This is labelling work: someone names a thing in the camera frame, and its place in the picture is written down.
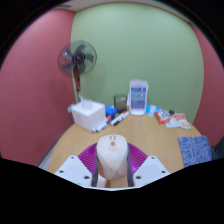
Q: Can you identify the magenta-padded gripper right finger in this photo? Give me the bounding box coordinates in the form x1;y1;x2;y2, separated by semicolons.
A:
126;142;171;188

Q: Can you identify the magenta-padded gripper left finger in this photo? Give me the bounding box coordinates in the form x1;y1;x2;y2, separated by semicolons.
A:
54;142;100;188

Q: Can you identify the cream white computer mouse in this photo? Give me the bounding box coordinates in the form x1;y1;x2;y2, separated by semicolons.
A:
95;134;129;181

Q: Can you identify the blue patterned mouse pad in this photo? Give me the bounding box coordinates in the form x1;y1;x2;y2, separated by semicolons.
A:
177;135;213;168

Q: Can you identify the white marker with red cap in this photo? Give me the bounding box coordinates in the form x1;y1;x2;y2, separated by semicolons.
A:
91;115;113;134

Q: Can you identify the white snack packet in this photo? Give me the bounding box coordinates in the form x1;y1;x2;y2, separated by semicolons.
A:
165;115;181;129

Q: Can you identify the red snack packet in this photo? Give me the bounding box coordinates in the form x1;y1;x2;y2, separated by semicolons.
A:
154;109;172;125

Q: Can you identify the white tissue box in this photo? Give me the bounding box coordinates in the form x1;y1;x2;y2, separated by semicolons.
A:
69;98;107;132

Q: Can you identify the orange snack packet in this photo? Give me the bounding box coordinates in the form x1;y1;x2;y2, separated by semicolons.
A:
173;112;192;131

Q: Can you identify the light blue snack packet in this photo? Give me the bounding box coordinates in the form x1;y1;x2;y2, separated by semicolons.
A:
145;104;162;117

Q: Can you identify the white marker with black cap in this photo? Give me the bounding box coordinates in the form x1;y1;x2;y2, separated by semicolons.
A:
109;110;130;127

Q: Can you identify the small blue box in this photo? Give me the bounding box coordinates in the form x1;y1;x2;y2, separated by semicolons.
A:
105;105;118;117

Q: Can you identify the dark mesh pen cup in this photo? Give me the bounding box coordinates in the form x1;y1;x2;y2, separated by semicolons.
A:
112;94;128;114

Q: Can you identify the clear stand with blue sign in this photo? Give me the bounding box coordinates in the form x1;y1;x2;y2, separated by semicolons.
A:
128;79;149;117

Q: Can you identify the black chair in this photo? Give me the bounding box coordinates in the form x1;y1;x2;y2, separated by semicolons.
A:
211;135;224;162

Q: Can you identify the black and red standing fan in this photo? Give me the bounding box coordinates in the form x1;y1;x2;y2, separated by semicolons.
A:
57;39;98;102

